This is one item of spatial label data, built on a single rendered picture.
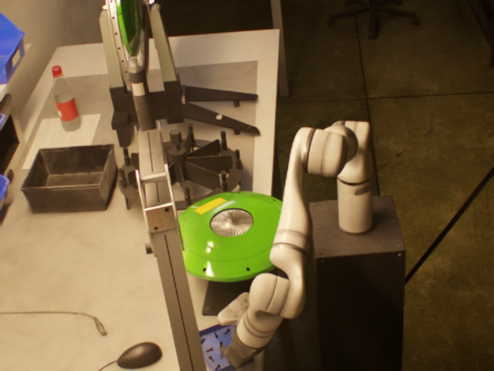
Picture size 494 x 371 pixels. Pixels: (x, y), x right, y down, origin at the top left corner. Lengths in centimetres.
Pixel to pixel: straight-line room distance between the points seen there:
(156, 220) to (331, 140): 42
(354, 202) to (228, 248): 44
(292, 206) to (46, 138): 133
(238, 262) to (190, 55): 137
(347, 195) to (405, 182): 169
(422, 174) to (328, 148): 226
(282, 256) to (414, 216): 211
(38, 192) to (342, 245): 87
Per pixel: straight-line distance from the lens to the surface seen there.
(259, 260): 176
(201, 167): 214
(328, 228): 216
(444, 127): 412
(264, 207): 188
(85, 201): 224
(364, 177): 202
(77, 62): 310
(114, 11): 212
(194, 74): 284
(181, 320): 134
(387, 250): 209
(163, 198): 139
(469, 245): 340
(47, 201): 227
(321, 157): 154
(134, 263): 205
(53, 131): 268
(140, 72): 173
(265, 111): 256
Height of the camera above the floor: 226
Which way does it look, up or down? 37 degrees down
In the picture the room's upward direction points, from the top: 8 degrees counter-clockwise
